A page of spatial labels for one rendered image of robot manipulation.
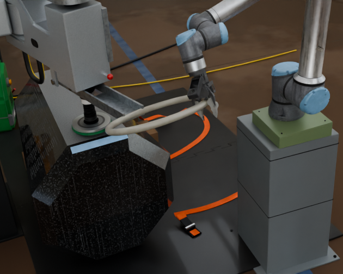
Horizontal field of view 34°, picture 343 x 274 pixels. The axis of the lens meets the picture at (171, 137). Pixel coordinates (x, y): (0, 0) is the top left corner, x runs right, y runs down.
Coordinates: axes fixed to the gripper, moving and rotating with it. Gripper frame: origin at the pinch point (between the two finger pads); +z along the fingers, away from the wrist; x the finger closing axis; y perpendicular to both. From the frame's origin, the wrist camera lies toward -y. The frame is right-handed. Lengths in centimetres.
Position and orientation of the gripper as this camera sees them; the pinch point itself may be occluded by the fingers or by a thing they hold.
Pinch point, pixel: (208, 117)
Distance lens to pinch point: 242.3
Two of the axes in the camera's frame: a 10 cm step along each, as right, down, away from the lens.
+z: 3.1, 9.3, 2.1
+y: 4.0, -3.2, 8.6
